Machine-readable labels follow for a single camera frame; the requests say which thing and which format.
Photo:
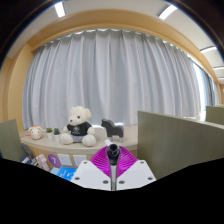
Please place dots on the white wall socket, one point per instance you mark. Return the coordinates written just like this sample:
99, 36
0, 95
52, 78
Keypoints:
79, 160
65, 160

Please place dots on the ceiling strip lights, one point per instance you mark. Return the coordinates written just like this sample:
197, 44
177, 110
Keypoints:
60, 9

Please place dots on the small black charger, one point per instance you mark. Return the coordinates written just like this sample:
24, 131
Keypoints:
113, 153

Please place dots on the round cream plush toy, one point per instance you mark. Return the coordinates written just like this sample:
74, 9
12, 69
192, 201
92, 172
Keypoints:
35, 132

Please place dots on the black horse figurine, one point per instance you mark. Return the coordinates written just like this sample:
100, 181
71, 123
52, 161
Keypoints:
113, 129

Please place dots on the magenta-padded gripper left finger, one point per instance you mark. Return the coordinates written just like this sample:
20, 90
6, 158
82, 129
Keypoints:
91, 175

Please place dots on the green desk partition panel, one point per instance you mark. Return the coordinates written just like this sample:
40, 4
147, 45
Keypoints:
176, 143
216, 115
10, 140

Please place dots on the small succulent in white pot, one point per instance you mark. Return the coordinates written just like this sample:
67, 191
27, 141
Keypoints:
57, 135
49, 134

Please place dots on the small pink horse figurine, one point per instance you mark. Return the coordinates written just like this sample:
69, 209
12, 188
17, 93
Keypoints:
41, 161

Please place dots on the small dark grey horse figurine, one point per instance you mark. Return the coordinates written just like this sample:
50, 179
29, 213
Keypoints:
27, 151

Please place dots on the light blue book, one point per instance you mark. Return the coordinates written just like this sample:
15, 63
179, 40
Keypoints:
54, 171

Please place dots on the cream teddy bear black shirt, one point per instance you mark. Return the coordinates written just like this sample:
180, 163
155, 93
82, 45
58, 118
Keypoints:
78, 128

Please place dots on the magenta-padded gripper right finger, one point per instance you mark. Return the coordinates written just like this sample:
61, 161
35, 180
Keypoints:
135, 173

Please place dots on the bright blue printed book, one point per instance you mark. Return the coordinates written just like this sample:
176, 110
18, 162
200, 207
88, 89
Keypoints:
66, 173

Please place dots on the white pleated curtain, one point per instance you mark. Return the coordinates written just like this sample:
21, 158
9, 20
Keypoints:
113, 73

